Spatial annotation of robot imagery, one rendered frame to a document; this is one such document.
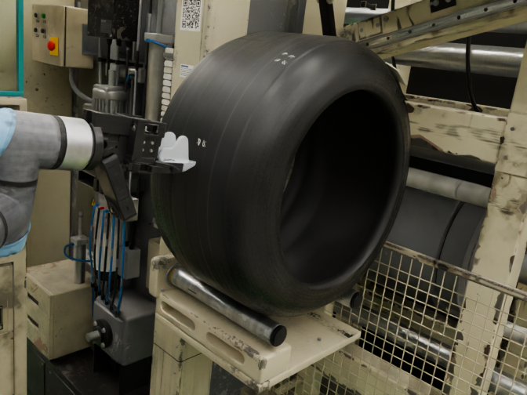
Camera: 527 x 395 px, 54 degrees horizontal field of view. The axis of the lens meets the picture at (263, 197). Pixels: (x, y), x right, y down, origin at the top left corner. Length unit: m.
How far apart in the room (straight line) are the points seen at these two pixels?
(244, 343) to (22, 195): 0.57
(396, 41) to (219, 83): 0.56
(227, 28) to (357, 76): 0.39
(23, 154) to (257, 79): 0.41
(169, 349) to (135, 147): 0.82
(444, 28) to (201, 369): 1.09
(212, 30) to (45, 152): 0.62
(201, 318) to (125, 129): 0.53
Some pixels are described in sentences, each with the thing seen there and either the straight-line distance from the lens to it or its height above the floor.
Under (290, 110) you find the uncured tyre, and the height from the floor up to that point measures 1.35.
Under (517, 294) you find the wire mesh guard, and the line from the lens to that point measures 1.31.
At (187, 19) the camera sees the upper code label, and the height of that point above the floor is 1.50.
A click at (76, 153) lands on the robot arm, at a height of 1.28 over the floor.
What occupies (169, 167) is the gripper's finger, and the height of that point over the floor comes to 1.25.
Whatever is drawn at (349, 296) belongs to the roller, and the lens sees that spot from 1.27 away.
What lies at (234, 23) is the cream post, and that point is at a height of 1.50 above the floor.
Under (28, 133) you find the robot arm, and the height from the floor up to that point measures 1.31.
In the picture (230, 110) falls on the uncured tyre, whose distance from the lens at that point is 0.91.
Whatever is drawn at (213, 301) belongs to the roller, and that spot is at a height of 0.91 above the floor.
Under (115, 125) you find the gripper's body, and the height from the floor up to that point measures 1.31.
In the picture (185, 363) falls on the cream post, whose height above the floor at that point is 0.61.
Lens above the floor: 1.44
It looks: 15 degrees down
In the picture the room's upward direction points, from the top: 7 degrees clockwise
